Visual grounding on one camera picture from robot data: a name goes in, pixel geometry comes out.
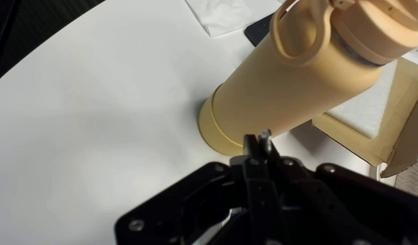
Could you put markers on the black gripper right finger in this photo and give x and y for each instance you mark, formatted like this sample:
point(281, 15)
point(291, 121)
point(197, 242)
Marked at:
point(336, 204)

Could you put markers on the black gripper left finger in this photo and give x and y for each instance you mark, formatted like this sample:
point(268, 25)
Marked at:
point(209, 204)

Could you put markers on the white sheet in carton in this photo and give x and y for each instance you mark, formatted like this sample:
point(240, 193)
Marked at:
point(367, 113)

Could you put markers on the open cardboard box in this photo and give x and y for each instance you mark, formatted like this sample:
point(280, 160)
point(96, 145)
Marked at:
point(400, 130)

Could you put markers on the tan water bottle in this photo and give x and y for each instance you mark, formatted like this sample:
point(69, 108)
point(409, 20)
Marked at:
point(285, 85)

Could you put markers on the flat black remote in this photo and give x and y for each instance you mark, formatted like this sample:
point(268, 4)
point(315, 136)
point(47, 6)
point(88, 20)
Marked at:
point(258, 28)

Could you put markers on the folded white napkin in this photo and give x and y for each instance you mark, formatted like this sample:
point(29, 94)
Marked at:
point(227, 15)

